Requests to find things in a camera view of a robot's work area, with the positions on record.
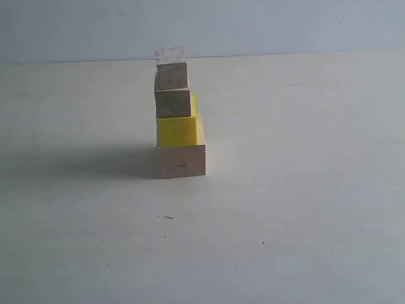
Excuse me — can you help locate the small wooden cube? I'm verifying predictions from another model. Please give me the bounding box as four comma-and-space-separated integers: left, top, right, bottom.
154, 47, 189, 90

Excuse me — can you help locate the medium wooden cube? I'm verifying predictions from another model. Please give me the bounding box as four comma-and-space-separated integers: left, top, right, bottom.
154, 72, 192, 118

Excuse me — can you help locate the yellow cube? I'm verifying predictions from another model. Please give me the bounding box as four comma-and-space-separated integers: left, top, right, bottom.
156, 93, 198, 148

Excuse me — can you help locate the large light wooden cube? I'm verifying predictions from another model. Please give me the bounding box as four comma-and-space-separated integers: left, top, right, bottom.
156, 114, 206, 179

